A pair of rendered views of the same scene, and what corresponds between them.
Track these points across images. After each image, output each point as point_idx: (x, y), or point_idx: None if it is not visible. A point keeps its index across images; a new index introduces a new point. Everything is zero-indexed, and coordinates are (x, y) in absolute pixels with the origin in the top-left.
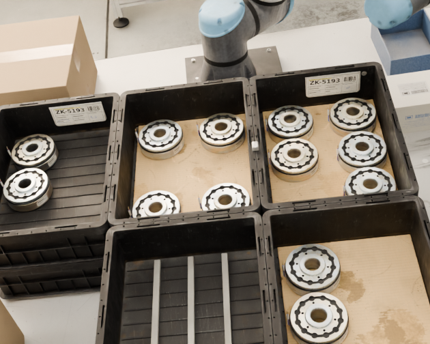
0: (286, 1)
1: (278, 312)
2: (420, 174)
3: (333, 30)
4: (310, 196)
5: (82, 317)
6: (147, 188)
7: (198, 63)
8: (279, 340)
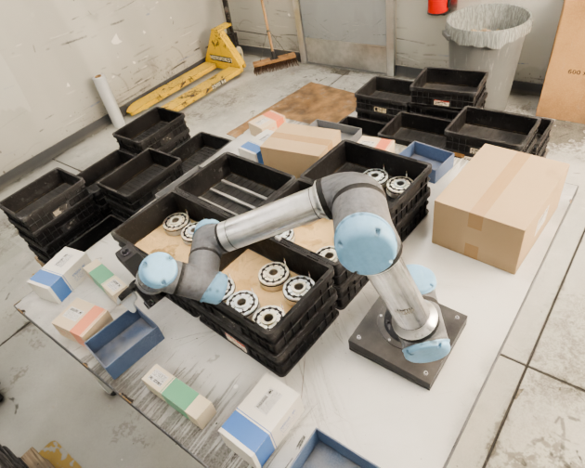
0: (398, 337)
1: (198, 203)
2: (230, 374)
3: (426, 462)
4: (250, 272)
5: None
6: (330, 220)
7: (451, 318)
8: (189, 199)
